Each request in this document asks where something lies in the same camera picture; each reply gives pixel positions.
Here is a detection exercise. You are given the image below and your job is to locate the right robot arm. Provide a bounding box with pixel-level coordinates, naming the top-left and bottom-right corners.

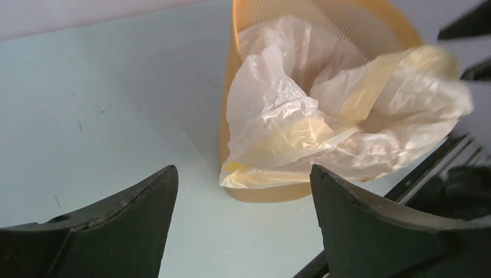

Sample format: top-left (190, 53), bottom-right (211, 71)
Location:
top-left (400, 1), bottom-right (490, 221)

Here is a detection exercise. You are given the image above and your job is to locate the translucent cream trash bag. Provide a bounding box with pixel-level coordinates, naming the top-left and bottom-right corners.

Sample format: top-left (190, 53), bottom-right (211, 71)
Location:
top-left (220, 16), bottom-right (474, 189)

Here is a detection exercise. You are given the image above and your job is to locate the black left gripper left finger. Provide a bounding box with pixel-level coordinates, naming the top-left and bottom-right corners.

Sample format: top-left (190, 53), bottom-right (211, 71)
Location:
top-left (1, 165), bottom-right (178, 277)

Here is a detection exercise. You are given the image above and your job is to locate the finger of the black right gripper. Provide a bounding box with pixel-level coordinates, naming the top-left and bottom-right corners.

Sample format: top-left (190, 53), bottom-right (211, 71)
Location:
top-left (460, 58), bottom-right (490, 82)
top-left (437, 0), bottom-right (490, 40)

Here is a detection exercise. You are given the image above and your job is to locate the orange plastic trash bin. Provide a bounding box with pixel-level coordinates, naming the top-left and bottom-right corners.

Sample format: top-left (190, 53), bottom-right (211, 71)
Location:
top-left (218, 0), bottom-right (424, 204)

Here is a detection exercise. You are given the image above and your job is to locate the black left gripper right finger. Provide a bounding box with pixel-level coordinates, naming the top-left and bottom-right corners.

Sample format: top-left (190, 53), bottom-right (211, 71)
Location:
top-left (310, 165), bottom-right (490, 277)

